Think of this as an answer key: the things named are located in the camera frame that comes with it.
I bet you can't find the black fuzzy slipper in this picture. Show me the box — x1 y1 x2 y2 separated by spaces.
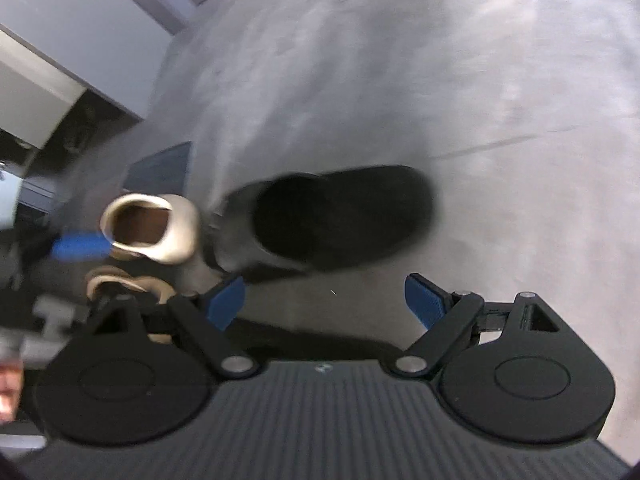
214 164 437 282

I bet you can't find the white cabinet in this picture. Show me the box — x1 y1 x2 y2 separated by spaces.
0 24 147 152

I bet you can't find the person's left hand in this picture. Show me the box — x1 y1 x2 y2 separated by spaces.
0 363 26 424

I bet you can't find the dark blue mat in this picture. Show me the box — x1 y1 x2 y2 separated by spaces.
124 141 194 197

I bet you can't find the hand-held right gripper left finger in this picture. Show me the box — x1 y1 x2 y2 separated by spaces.
88 274 260 378

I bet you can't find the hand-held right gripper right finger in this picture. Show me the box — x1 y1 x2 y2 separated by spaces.
389 273 562 377

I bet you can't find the beige clog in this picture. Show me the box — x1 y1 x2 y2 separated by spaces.
99 193 202 265
84 266 177 347

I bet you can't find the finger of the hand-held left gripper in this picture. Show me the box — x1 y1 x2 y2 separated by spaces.
51 231 112 262

